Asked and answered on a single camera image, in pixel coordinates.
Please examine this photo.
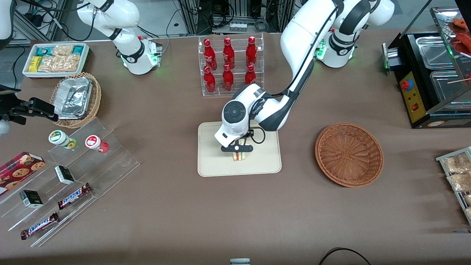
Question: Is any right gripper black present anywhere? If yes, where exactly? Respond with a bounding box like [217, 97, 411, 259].
[0, 98, 59, 125]

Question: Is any beige plastic tray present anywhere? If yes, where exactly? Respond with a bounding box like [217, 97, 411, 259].
[198, 119, 282, 177]

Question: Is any light wicker basket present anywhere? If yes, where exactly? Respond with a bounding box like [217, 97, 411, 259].
[50, 72, 102, 129]

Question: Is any round brown wicker basket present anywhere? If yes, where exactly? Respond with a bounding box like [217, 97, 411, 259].
[315, 123, 384, 188]

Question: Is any tray of packaged pastries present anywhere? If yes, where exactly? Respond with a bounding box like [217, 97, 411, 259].
[435, 146, 471, 226]

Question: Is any aluminium foil container stack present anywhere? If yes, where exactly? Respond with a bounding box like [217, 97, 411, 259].
[54, 77, 93, 120]

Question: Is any green lid drink cup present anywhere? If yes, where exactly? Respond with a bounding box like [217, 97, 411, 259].
[49, 130, 77, 149]

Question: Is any white snack bin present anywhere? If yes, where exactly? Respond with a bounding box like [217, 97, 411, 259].
[22, 42, 91, 80]

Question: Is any clear bag of crackers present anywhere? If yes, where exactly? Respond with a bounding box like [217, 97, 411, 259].
[52, 44, 74, 57]
[38, 54, 81, 73]

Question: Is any red lid drink cup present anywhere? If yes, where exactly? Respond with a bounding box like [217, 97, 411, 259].
[85, 135, 109, 153]

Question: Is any clear acrylic bottle rack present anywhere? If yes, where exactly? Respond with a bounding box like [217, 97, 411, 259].
[198, 33, 265, 97]

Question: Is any red cookie box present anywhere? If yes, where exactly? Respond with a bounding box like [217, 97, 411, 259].
[0, 152, 46, 195]

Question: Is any small black box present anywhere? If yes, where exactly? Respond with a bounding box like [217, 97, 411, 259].
[20, 190, 43, 209]
[54, 165, 75, 185]

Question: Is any red cola bottle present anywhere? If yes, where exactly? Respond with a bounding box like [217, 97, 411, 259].
[246, 36, 258, 68]
[222, 64, 234, 92]
[245, 65, 257, 91]
[203, 66, 216, 93]
[223, 37, 235, 70]
[203, 38, 218, 71]

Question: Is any clear acrylic stepped display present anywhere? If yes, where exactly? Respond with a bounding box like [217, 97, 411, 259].
[0, 117, 141, 248]

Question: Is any snickers chocolate bar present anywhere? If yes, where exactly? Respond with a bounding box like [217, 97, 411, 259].
[20, 212, 59, 240]
[57, 183, 92, 210]

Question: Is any black food warmer machine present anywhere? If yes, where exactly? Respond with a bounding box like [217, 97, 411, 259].
[382, 0, 471, 129]

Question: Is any steel food pan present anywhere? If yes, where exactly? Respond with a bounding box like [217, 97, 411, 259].
[430, 70, 471, 111]
[416, 36, 455, 70]

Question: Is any clear bag of pastries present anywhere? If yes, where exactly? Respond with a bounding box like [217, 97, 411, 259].
[443, 153, 471, 174]
[446, 172, 471, 192]

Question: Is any black floor cable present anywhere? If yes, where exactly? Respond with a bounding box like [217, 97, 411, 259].
[318, 247, 372, 265]

